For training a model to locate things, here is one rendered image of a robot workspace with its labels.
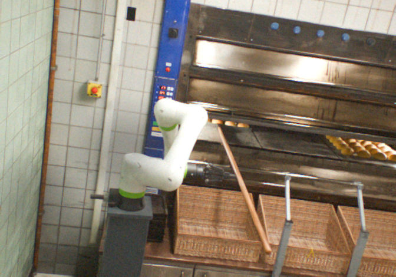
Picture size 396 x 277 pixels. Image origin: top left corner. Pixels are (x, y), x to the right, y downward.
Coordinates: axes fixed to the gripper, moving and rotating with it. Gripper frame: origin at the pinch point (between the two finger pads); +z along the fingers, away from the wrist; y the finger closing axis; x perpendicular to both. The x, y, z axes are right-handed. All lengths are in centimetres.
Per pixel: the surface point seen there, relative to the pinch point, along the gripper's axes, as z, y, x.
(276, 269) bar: 40, 57, 3
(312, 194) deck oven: 77, 30, -57
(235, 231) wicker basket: 22, 60, -44
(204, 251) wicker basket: -4, 57, -8
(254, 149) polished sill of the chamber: 27, 2, -58
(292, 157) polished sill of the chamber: 55, 3, -57
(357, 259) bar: 89, 43, 4
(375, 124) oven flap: 106, -30, -55
